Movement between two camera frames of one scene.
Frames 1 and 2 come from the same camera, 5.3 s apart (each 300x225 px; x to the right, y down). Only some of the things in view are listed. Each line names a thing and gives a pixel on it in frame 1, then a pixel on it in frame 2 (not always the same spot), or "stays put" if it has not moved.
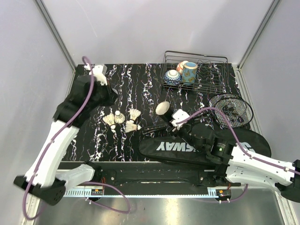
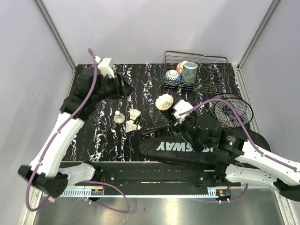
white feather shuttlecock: x=109 y=119 -> x=164 y=102
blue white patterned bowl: x=172 y=77 stays put
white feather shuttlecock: x=131 y=127 stays put
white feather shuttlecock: x=119 y=117 stays put
